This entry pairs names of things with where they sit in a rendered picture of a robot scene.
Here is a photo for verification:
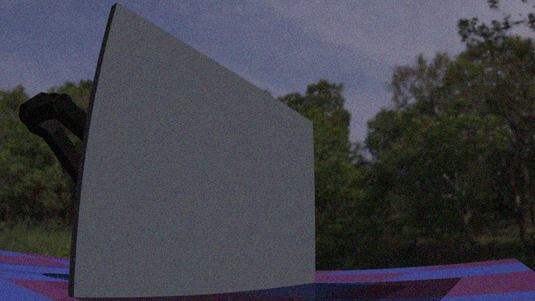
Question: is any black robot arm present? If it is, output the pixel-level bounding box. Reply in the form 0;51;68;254
19;92;87;184

